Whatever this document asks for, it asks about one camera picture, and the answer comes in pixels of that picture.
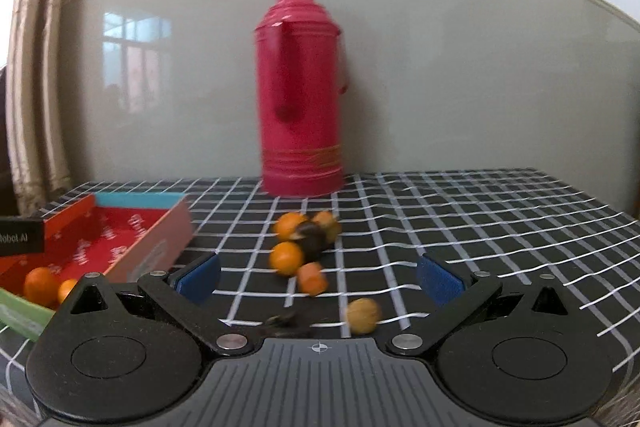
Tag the dark dried fruit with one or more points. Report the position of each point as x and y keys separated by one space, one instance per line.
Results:
x=313 y=244
x=287 y=323

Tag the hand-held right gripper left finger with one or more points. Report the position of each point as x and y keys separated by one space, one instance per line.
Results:
x=200 y=281

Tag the red thermos flask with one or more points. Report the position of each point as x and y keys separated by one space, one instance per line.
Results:
x=300 y=107

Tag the beige satin curtain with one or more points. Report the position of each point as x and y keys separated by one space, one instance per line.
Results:
x=35 y=107

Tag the small orange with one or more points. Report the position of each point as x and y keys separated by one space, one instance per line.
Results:
x=312 y=279

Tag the black checked tablecloth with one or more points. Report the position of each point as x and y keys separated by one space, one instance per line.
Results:
x=450 y=217

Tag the orange fruit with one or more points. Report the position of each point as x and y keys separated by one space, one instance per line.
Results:
x=363 y=315

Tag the red cardboard box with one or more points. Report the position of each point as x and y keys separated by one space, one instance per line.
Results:
x=110 y=232

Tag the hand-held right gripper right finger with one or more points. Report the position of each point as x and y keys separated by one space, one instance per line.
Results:
x=440 y=281

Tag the brownish orange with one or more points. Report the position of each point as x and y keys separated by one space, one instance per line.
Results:
x=328 y=223

